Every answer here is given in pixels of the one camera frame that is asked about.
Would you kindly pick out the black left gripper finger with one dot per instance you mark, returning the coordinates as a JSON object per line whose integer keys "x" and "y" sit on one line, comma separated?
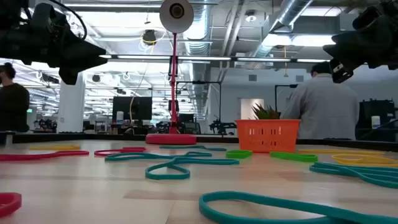
{"x": 84, "y": 48}
{"x": 96, "y": 59}

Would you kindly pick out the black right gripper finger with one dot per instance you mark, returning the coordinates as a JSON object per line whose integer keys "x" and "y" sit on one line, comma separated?
{"x": 353, "y": 40}
{"x": 343, "y": 54}

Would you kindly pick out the red rubber band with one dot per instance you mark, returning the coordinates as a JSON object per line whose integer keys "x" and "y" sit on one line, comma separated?
{"x": 135, "y": 149}
{"x": 74, "y": 152}
{"x": 12, "y": 199}

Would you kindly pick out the yellow rubber band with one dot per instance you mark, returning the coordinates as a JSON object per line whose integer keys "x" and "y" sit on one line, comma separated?
{"x": 339, "y": 159}
{"x": 56, "y": 147}

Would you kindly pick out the teal rubber band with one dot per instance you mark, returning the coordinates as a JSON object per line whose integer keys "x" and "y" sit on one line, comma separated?
{"x": 168, "y": 176}
{"x": 112, "y": 158}
{"x": 236, "y": 195}
{"x": 320, "y": 169}

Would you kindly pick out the green rubber band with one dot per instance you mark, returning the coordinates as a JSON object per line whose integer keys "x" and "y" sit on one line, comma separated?
{"x": 239, "y": 157}
{"x": 295, "y": 157}

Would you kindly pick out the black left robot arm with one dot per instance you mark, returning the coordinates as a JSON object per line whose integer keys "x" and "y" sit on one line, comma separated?
{"x": 14, "y": 34}

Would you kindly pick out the white building pillar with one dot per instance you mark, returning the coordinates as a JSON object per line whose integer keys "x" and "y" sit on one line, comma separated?
{"x": 71, "y": 105}

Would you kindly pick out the person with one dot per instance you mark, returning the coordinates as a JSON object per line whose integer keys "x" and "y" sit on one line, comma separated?
{"x": 323, "y": 105}
{"x": 14, "y": 109}

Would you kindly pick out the black ceiling device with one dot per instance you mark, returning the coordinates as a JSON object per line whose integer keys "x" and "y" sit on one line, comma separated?
{"x": 149, "y": 37}

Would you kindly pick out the black computer monitor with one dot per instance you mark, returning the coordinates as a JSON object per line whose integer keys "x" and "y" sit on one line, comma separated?
{"x": 140, "y": 109}

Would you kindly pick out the black equipment cabinet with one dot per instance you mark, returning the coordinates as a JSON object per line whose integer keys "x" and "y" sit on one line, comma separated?
{"x": 377, "y": 112}

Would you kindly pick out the long ceiling light strip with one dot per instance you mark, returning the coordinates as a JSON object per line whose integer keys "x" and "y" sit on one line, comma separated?
{"x": 202, "y": 58}

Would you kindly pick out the red desk lamp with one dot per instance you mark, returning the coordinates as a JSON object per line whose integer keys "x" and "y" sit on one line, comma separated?
{"x": 171, "y": 139}

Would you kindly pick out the orange plastic basket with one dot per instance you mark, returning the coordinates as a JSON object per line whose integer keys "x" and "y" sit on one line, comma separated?
{"x": 267, "y": 137}

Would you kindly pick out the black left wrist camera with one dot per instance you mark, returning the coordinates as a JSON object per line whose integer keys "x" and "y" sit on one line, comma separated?
{"x": 69, "y": 74}

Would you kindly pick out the silver ventilation duct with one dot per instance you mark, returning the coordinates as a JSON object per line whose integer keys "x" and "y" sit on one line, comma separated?
{"x": 196, "y": 46}
{"x": 289, "y": 15}

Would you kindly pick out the black metal stand frame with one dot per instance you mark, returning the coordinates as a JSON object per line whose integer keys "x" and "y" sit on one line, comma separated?
{"x": 199, "y": 82}

